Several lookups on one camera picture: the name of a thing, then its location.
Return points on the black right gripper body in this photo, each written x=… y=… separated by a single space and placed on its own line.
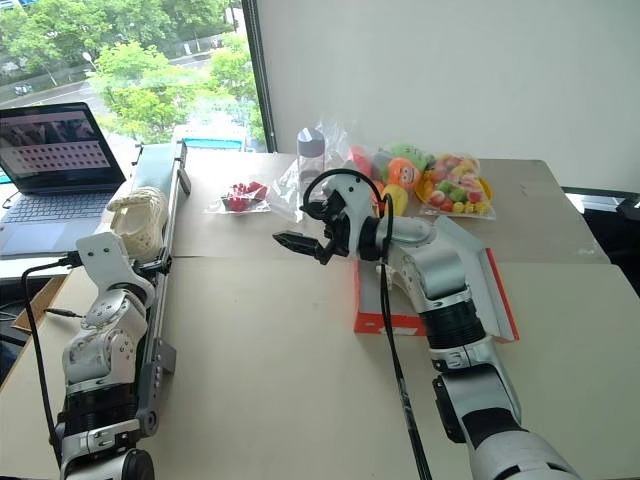
x=336 y=231

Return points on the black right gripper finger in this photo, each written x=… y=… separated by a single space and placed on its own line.
x=296 y=242
x=314 y=209

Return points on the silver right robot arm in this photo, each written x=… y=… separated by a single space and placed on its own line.
x=440 y=270

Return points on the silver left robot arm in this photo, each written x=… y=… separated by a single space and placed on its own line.
x=100 y=350

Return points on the orange shoebox with white lid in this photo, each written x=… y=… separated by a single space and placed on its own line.
x=470 y=260

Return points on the crumpled clear plastic bag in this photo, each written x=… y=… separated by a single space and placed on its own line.
x=287 y=192

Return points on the clear bottle with grey cap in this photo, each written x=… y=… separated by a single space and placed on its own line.
x=311 y=152

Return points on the red plush toy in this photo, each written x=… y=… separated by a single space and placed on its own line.
x=361 y=159

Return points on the yellow plush toy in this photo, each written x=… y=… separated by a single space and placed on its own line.
x=396 y=196

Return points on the bag of red pieces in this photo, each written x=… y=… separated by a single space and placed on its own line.
x=242 y=196

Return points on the white perforated shoe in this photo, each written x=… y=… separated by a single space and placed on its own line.
x=397 y=281
x=140 y=220

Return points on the orange smiling plush toy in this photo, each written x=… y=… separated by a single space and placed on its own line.
x=404 y=172

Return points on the green plush toy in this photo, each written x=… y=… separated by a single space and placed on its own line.
x=411 y=152

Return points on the bag of colourful toy fruit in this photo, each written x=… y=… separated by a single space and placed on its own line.
x=457 y=187

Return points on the open grey laptop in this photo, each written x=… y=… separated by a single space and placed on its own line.
x=55 y=175

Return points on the black furniture beside table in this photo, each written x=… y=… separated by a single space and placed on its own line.
x=612 y=225

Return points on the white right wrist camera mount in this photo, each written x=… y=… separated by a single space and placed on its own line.
x=350 y=200

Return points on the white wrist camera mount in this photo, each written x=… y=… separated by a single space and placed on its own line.
x=350 y=200
x=102 y=257

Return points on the black window frame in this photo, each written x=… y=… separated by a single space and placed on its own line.
x=261 y=75

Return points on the grey metal rail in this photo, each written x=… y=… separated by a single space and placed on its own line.
x=156 y=320

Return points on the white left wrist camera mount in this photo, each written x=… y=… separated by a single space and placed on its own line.
x=102 y=257

